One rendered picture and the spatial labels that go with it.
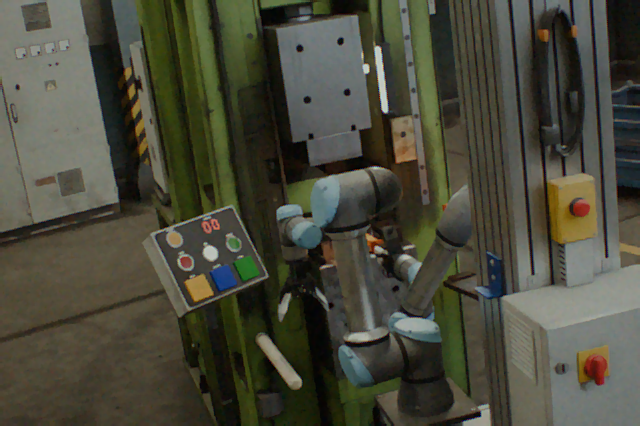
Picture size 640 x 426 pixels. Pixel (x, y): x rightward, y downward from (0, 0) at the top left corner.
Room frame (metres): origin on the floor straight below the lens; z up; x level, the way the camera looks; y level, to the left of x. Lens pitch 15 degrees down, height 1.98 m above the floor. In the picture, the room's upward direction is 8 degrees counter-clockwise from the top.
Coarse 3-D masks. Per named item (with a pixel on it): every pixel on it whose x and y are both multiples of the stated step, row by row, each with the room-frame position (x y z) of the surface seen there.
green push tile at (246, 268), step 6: (246, 258) 2.98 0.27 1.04; (234, 264) 2.95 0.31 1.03; (240, 264) 2.96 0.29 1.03; (246, 264) 2.97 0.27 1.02; (252, 264) 2.98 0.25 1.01; (240, 270) 2.94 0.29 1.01; (246, 270) 2.96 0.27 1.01; (252, 270) 2.97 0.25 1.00; (240, 276) 2.93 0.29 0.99; (246, 276) 2.94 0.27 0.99; (252, 276) 2.95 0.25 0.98
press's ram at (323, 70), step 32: (288, 32) 3.20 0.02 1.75; (320, 32) 3.23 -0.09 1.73; (352, 32) 3.27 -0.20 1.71; (288, 64) 3.20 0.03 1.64; (320, 64) 3.23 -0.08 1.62; (352, 64) 3.26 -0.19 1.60; (288, 96) 3.19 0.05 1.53; (320, 96) 3.23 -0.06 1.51; (352, 96) 3.26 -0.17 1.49; (288, 128) 3.22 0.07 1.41; (320, 128) 3.22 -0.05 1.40; (352, 128) 3.29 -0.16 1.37
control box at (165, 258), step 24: (216, 216) 3.04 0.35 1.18; (144, 240) 2.91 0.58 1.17; (168, 240) 2.89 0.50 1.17; (192, 240) 2.93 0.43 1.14; (216, 240) 2.98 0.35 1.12; (240, 240) 3.02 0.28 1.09; (168, 264) 2.84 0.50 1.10; (216, 264) 2.92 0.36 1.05; (168, 288) 2.84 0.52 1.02; (240, 288) 2.91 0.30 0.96
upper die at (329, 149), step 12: (348, 132) 3.25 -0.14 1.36; (288, 144) 3.44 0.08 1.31; (300, 144) 3.28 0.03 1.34; (312, 144) 3.21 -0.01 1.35; (324, 144) 3.22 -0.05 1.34; (336, 144) 3.24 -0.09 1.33; (348, 144) 3.25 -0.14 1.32; (360, 144) 3.26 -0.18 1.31; (300, 156) 3.31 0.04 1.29; (312, 156) 3.21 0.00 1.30; (324, 156) 3.22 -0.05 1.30; (336, 156) 3.23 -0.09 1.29; (348, 156) 3.25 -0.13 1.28
